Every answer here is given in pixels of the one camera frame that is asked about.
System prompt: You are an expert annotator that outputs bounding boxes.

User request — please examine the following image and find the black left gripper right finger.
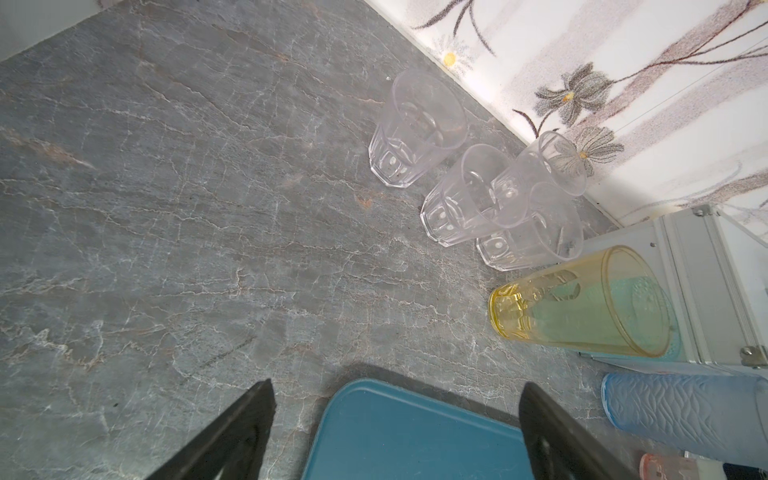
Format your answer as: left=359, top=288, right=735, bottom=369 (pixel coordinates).
left=518, top=382, right=638, bottom=480

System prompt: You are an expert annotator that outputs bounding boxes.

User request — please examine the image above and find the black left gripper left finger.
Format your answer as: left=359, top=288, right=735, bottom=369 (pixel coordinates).
left=149, top=379, right=276, bottom=479

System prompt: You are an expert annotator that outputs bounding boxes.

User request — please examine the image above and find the pink plastic cup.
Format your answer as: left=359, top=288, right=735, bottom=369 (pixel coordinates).
left=638, top=453, right=727, bottom=480

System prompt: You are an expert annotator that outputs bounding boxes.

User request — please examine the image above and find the teal plastic tray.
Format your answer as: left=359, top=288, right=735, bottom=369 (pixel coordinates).
left=302, top=379, right=533, bottom=479

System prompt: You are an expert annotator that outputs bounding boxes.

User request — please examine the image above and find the yellow plastic cup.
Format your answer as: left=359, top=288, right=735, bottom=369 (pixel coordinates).
left=488, top=245, right=664, bottom=353

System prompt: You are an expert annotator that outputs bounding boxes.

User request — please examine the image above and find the blue plastic cup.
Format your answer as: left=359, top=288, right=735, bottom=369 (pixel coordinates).
left=601, top=373, right=767, bottom=470

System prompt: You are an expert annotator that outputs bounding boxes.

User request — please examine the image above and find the clear faceted glass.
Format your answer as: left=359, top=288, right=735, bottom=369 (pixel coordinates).
left=475, top=131, right=587, bottom=272
left=368, top=69, right=468, bottom=189
left=420, top=144, right=533, bottom=247

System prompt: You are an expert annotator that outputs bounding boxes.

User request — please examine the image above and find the teal plastic cup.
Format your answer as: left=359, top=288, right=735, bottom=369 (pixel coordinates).
left=583, top=276, right=675, bottom=358

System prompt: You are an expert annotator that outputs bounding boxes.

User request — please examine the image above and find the silver aluminium first aid case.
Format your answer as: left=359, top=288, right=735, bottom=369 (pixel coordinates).
left=584, top=205, right=767, bottom=377

